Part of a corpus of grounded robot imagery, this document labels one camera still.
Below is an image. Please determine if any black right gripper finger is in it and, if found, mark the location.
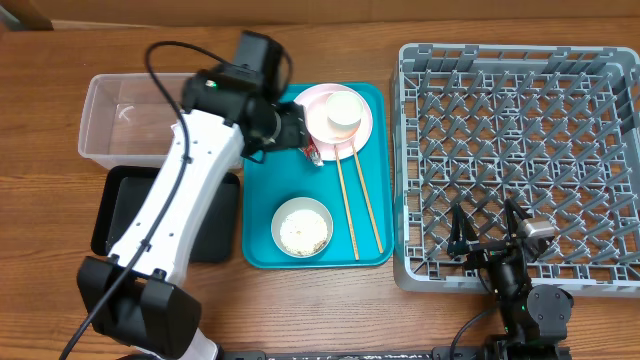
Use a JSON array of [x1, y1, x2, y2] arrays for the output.
[[449, 204, 478, 245], [504, 199, 530, 239]]

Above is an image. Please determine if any red snack wrapper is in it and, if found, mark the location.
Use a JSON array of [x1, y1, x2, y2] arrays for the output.
[[300, 137, 324, 167]]

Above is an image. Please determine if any grey rice bowl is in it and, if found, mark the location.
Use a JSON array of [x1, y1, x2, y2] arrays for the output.
[[271, 197, 333, 259]]

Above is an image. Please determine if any cooked white rice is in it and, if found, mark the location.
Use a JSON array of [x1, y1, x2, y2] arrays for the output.
[[279, 209, 329, 257]]

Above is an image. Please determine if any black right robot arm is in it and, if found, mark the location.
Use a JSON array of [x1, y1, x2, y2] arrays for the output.
[[447, 199, 574, 360]]

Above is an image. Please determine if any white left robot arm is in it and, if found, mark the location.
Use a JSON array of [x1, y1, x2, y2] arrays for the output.
[[77, 31, 310, 359]]

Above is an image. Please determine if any grey dishwasher rack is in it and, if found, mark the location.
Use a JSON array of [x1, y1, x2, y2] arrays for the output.
[[391, 43, 639, 298]]

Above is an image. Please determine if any clear plastic waste bin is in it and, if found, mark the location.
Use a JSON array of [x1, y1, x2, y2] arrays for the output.
[[78, 73, 176, 169]]

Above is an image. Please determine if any black food waste tray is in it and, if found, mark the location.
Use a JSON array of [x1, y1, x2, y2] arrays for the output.
[[91, 166, 240, 264]]

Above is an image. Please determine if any small pink bowl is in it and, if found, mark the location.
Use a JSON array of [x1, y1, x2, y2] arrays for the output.
[[306, 92, 355, 144]]

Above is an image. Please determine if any large pink plate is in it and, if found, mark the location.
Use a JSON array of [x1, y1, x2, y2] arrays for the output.
[[294, 83, 373, 161]]

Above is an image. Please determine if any white paper cup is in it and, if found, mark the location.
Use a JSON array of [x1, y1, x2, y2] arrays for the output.
[[325, 91, 364, 139]]

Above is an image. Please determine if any teal serving tray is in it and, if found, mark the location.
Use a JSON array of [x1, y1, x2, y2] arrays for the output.
[[242, 82, 394, 269]]

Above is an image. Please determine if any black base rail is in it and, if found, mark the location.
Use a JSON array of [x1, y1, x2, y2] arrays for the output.
[[222, 346, 573, 360]]

